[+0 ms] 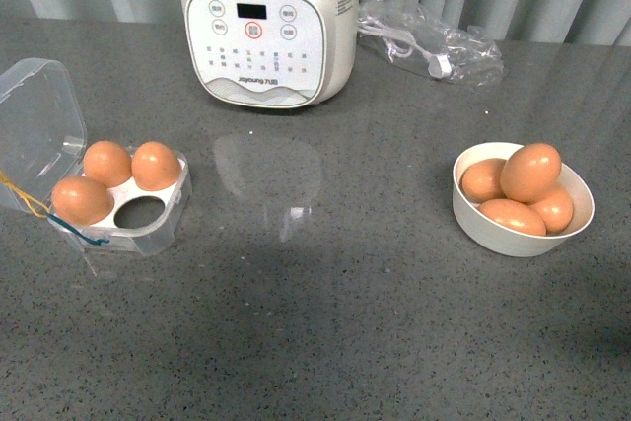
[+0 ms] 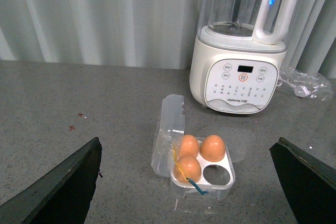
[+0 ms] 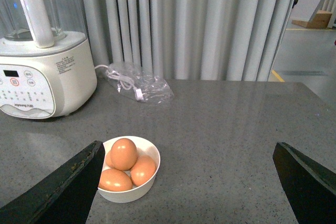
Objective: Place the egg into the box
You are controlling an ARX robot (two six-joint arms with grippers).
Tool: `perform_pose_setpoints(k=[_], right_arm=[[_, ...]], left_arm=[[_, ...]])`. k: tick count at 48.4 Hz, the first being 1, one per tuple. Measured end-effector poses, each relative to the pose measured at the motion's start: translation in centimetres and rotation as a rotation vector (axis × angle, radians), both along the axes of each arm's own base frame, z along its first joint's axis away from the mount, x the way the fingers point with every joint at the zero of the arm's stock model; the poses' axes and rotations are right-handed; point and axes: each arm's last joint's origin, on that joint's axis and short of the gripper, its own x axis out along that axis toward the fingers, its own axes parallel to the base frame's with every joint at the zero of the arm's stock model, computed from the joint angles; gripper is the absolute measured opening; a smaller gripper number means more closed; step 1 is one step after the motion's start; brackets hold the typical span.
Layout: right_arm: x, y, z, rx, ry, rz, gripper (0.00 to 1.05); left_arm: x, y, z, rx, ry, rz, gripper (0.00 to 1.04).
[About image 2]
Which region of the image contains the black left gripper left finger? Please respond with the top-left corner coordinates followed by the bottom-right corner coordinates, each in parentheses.
top-left (1, 137), bottom-right (102, 223)

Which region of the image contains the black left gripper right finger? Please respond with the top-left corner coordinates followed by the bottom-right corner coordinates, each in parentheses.
top-left (270, 137), bottom-right (335, 223)

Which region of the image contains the clear plastic egg box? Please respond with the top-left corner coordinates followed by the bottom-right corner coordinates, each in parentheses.
top-left (151, 94), bottom-right (235, 200)

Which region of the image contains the brown egg back right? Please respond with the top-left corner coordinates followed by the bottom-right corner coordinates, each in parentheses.
top-left (200, 135), bottom-right (226, 162)

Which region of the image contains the brown egg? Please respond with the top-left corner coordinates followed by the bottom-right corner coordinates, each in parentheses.
top-left (173, 156), bottom-right (202, 184)
top-left (200, 135), bottom-right (226, 162)
top-left (178, 134), bottom-right (199, 158)

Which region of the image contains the brown egg front left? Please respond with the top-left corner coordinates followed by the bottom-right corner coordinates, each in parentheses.
top-left (173, 156), bottom-right (202, 184)

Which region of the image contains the brown egg back left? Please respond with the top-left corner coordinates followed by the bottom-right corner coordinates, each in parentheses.
top-left (178, 134), bottom-right (199, 158)

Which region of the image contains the clear plastic bag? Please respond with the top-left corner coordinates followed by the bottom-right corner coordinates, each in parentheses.
top-left (276, 66), bottom-right (334, 101)

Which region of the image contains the white Joyoung blender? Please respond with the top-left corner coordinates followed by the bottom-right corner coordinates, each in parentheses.
top-left (190, 0), bottom-right (298, 114)

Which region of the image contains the white power cable plug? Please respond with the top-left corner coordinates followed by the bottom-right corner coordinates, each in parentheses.
top-left (277, 76), bottom-right (310, 98)

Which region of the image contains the yellow blue string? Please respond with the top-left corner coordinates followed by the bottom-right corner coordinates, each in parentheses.
top-left (172, 143), bottom-right (209, 196)

